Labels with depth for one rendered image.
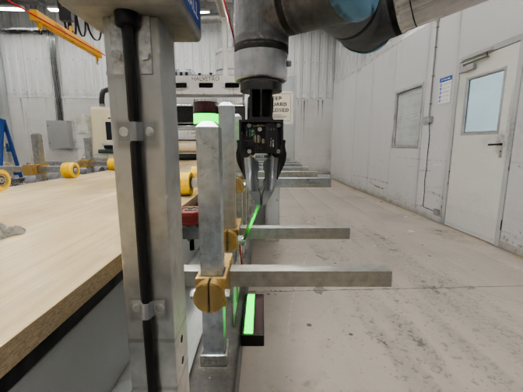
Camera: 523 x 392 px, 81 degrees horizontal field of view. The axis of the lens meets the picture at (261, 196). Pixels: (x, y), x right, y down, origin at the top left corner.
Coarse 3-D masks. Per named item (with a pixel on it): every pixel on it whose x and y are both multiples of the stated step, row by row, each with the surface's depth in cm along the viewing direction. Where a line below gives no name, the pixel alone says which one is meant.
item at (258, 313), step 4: (256, 296) 75; (260, 296) 75; (256, 300) 73; (260, 300) 73; (256, 304) 71; (260, 304) 71; (256, 308) 70; (260, 308) 70; (256, 312) 68; (260, 312) 68; (256, 316) 67; (260, 316) 67; (256, 320) 65; (260, 320) 65; (256, 324) 63; (260, 324) 63; (256, 328) 62; (260, 328) 62; (256, 332) 61; (260, 332) 61
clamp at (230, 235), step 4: (240, 220) 82; (240, 224) 82; (236, 228) 74; (224, 232) 71; (228, 232) 71; (232, 232) 72; (236, 232) 73; (224, 236) 71; (228, 236) 71; (232, 236) 71; (236, 236) 72; (224, 240) 72; (228, 240) 72; (232, 240) 72; (236, 240) 72; (224, 244) 72; (228, 244) 72; (232, 244) 72; (236, 244) 72; (224, 248) 72; (228, 248) 72; (232, 248) 72; (236, 248) 74
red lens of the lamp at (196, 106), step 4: (196, 104) 68; (200, 104) 68; (204, 104) 68; (208, 104) 68; (212, 104) 68; (216, 104) 69; (196, 108) 69; (200, 108) 68; (204, 108) 68; (208, 108) 68; (212, 108) 69; (216, 108) 69; (216, 112) 70
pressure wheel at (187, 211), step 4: (184, 208) 80; (188, 208) 78; (192, 208) 79; (196, 208) 80; (184, 212) 75; (188, 212) 75; (192, 212) 75; (196, 212) 76; (184, 216) 75; (188, 216) 75; (192, 216) 75; (196, 216) 76; (184, 220) 75; (188, 220) 75; (192, 220) 76; (196, 220) 76; (184, 224) 76; (188, 224) 76; (192, 224) 76; (196, 224) 76; (192, 240) 80; (192, 244) 80; (192, 248) 80
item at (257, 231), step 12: (192, 228) 78; (240, 228) 78; (252, 228) 78; (264, 228) 78; (276, 228) 78; (288, 228) 78; (300, 228) 78; (312, 228) 78; (324, 228) 78; (336, 228) 78; (348, 228) 78
